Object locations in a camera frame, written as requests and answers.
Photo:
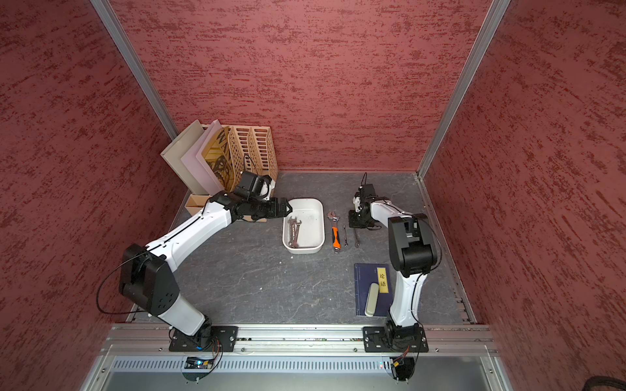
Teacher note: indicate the steel wrench in box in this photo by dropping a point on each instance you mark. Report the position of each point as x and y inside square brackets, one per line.
[294, 228]

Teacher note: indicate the beige plastic desk organizer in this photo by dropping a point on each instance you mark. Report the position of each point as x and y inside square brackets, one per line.
[252, 149]

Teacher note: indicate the aluminium front rail frame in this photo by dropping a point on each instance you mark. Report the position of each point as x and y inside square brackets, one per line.
[300, 357]

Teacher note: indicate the white oval storage box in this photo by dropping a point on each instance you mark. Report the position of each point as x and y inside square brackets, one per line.
[311, 237]

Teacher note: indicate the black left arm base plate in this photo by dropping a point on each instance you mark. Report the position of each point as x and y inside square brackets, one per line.
[211, 339]

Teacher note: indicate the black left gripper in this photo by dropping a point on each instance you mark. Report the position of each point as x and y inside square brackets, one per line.
[273, 212]

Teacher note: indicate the beige eraser case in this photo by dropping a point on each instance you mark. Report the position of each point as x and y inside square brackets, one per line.
[372, 300]

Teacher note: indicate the lilac folder board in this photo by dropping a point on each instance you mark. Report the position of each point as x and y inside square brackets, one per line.
[204, 182]

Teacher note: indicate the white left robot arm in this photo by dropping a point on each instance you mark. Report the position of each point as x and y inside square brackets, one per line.
[147, 272]

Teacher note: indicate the dark blue notebook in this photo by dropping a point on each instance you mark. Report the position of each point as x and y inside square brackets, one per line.
[365, 276]

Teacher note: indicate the orange handled adjustable wrench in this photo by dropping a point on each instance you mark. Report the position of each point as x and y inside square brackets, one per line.
[335, 231]

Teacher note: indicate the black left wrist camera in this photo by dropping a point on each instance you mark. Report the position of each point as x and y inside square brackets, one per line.
[254, 186]

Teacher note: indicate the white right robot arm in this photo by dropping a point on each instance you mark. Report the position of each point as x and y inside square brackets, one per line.
[413, 251]

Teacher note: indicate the brown illustrated comic book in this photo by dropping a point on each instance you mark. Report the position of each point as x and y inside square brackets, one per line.
[216, 154]

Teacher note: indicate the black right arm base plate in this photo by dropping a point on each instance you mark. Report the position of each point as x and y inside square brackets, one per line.
[388, 340]

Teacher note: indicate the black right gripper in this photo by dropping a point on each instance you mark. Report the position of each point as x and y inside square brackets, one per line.
[354, 223]

